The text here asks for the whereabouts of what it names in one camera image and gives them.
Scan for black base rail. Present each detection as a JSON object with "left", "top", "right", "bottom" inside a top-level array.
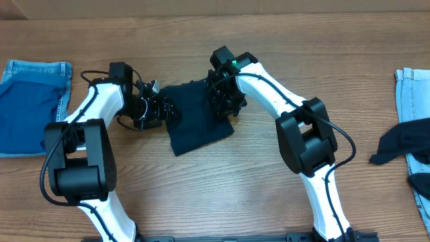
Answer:
[{"left": 135, "top": 231, "right": 380, "bottom": 242}]

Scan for light blue jeans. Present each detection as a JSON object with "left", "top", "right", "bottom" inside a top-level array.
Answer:
[{"left": 394, "top": 67, "right": 430, "bottom": 236}]

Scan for folded blue denim shorts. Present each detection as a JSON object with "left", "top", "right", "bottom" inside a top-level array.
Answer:
[{"left": 1, "top": 60, "right": 73, "bottom": 157}]

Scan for dark navy garment pile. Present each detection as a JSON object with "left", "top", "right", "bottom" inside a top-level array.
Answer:
[{"left": 370, "top": 118, "right": 429, "bottom": 200}]

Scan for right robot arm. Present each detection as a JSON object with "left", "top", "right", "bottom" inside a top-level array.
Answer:
[{"left": 207, "top": 46, "right": 351, "bottom": 241}]

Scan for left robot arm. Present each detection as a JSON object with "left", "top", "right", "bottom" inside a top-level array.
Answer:
[{"left": 40, "top": 62, "right": 180, "bottom": 241}]

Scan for dark navy t-shirt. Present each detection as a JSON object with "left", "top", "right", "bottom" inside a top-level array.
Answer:
[{"left": 159, "top": 79, "right": 234, "bottom": 156}]

